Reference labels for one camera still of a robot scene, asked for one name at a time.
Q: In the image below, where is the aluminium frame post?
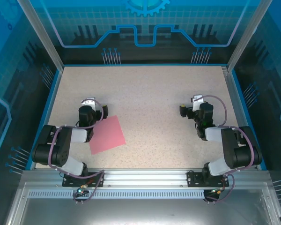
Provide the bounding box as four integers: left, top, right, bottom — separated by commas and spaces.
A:
15, 0, 65, 71
225, 0, 274, 72

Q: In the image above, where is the cable connector with green light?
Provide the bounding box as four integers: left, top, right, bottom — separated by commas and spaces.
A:
75, 184, 90, 197
208, 187, 226, 195

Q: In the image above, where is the aluminium side rail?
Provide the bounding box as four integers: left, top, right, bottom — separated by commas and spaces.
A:
221, 66, 259, 170

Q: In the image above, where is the shiny metal sheet panel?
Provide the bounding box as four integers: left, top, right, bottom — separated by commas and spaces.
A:
4, 182, 281, 225

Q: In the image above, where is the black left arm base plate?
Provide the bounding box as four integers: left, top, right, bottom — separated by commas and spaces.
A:
61, 172, 105, 188

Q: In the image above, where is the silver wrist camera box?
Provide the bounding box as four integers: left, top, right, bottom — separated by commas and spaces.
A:
81, 97, 97, 109
190, 94, 205, 112

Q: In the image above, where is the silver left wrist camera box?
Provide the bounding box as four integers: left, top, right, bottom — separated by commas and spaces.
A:
81, 97, 97, 109

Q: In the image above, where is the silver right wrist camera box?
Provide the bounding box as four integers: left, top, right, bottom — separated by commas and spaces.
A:
190, 94, 205, 112

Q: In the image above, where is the slotted grey cable duct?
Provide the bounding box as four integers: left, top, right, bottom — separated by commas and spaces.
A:
27, 189, 206, 200

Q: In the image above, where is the blue table border strip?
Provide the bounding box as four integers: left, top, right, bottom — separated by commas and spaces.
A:
29, 69, 63, 171
231, 69, 268, 171

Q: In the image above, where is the long aluminium base rail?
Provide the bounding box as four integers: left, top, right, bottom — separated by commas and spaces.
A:
20, 168, 272, 186

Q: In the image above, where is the pink square paper sheet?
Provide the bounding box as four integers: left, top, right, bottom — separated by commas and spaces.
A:
89, 115, 127, 155

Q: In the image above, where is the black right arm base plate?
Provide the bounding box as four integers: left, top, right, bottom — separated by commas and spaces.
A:
186, 170, 230, 188

